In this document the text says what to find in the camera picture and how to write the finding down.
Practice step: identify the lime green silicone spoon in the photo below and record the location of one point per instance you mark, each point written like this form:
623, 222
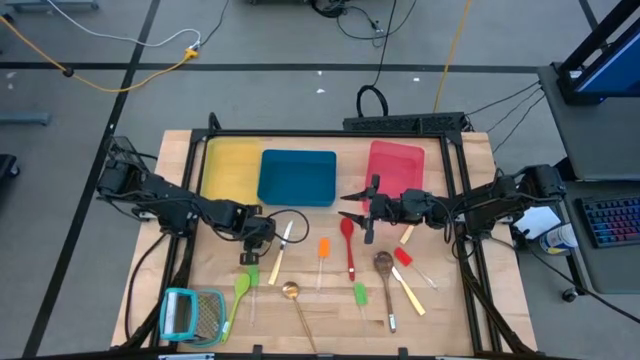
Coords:
242, 285

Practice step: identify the black aluminium table frame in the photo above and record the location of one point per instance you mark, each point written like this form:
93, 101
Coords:
325, 134

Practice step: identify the blue screen monitor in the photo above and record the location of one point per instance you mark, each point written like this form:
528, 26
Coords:
615, 70

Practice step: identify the white labelled bottle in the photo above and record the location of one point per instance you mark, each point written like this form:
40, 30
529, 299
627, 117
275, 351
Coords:
557, 239

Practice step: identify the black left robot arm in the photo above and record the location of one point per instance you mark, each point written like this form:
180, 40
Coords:
170, 200

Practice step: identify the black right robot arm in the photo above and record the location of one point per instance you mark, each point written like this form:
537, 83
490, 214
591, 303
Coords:
490, 200

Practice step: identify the black chair base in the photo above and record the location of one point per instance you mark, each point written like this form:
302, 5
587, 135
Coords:
7, 165

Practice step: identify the pink plastic bin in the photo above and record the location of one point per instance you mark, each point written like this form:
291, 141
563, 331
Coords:
397, 162

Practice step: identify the red silicone spoon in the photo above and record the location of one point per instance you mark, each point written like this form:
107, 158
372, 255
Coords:
347, 227

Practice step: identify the teal mesh utensil holder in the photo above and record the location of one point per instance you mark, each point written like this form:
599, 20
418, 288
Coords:
210, 317

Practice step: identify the black monitor stand post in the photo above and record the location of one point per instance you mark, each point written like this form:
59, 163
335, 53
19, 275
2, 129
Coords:
565, 90

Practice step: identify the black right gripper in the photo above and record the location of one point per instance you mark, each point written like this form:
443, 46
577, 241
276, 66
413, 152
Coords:
387, 207

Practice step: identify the dark wooden spoon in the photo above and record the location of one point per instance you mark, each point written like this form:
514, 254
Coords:
383, 261

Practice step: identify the grey keyboard shelf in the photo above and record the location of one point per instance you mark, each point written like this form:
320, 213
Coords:
610, 270

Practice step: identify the black power strip box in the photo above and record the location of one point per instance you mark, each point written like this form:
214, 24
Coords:
400, 123

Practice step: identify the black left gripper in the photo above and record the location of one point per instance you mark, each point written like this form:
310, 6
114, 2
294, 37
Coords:
256, 232

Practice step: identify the black caster wheel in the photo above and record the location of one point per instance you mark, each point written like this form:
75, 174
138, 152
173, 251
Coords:
569, 295

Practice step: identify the grey furniture foot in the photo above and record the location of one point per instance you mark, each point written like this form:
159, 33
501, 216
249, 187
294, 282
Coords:
50, 5
25, 118

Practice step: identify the blue plastic bin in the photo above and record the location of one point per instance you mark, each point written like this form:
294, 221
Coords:
297, 177

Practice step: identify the white paper sheet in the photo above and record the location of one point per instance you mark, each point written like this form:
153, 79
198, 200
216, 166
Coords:
540, 220

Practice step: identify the grey side desk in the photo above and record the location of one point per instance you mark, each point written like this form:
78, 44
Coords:
590, 140

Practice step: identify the backlit computer keyboard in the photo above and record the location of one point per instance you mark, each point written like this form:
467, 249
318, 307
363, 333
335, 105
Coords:
612, 220

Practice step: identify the yellow plastic bin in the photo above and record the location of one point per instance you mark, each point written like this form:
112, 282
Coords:
230, 170

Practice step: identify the gold metal spoon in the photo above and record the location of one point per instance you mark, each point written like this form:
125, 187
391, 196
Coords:
290, 290

